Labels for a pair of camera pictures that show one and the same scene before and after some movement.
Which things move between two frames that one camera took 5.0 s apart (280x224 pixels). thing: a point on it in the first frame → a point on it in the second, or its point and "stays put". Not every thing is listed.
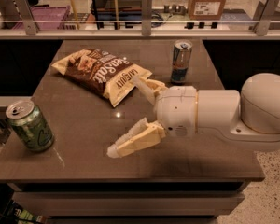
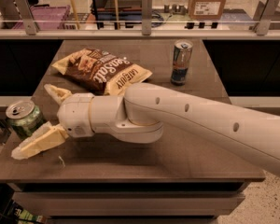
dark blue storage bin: x=129 y=5 stays put
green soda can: x=28 y=123 stays put
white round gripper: x=176 y=109 → x=75 y=114
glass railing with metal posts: x=139 y=15 stays put
